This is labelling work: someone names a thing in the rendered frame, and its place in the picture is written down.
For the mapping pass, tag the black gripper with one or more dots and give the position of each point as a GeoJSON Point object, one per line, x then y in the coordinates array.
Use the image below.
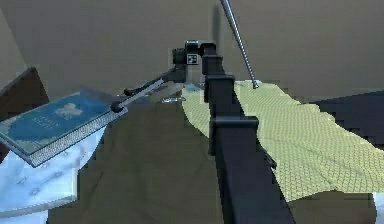
{"type": "Point", "coordinates": [179, 56]}

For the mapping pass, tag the yellow-green quilted cloth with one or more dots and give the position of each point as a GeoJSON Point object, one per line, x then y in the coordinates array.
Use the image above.
{"type": "Point", "coordinates": [306, 150]}

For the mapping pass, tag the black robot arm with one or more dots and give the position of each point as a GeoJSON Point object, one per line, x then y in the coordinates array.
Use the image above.
{"type": "Point", "coordinates": [246, 173]}

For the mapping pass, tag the grey metal rod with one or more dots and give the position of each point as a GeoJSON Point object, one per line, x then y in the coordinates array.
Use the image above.
{"type": "Point", "coordinates": [237, 36]}

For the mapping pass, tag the blue book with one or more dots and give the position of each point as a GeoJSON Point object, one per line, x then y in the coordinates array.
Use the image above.
{"type": "Point", "coordinates": [50, 126]}

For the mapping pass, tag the bed with olive blanket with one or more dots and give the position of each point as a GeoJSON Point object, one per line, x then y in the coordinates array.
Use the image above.
{"type": "Point", "coordinates": [150, 166]}

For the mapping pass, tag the dark brown wooden furniture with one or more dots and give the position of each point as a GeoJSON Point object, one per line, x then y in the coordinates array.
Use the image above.
{"type": "Point", "coordinates": [23, 93]}

